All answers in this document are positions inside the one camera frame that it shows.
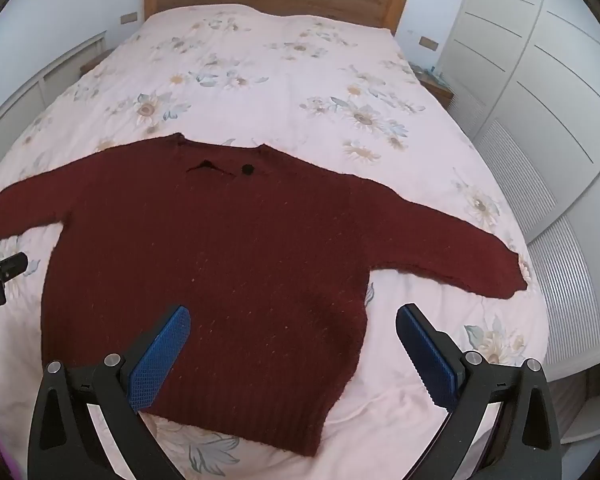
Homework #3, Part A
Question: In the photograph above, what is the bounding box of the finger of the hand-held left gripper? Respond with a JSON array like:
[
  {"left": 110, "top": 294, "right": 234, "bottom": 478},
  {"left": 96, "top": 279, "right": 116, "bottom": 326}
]
[{"left": 0, "top": 252, "right": 29, "bottom": 287}]

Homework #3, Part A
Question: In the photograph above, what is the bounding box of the white low cabinet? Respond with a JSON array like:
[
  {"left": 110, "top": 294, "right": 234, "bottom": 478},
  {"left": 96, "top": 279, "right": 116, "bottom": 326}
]
[{"left": 0, "top": 31, "right": 108, "bottom": 133}]

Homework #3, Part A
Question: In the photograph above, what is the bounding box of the white wardrobe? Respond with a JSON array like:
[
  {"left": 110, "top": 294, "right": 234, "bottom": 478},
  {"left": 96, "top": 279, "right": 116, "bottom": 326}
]
[{"left": 437, "top": 0, "right": 600, "bottom": 378}]

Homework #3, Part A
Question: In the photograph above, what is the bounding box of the bed with floral duvet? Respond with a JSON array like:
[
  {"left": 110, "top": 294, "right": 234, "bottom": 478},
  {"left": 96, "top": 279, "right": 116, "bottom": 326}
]
[{"left": 0, "top": 2, "right": 552, "bottom": 480}]

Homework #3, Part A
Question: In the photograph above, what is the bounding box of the dark red knit sweater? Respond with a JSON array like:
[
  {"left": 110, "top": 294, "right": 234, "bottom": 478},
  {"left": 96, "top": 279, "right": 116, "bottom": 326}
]
[{"left": 0, "top": 132, "right": 529, "bottom": 458}]

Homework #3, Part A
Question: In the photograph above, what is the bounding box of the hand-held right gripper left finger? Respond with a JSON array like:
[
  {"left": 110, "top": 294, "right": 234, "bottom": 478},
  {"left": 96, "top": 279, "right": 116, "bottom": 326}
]
[{"left": 26, "top": 304, "right": 191, "bottom": 480}]

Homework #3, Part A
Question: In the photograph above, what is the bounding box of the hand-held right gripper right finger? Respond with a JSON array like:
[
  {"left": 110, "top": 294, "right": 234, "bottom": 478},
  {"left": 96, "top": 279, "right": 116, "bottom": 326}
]
[{"left": 395, "top": 302, "right": 564, "bottom": 480}]

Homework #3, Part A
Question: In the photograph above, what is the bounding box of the wooden nightstand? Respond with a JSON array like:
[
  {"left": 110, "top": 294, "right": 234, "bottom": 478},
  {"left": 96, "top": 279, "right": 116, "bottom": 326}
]
[
  {"left": 79, "top": 49, "right": 113, "bottom": 80},
  {"left": 411, "top": 62, "right": 454, "bottom": 109}
]

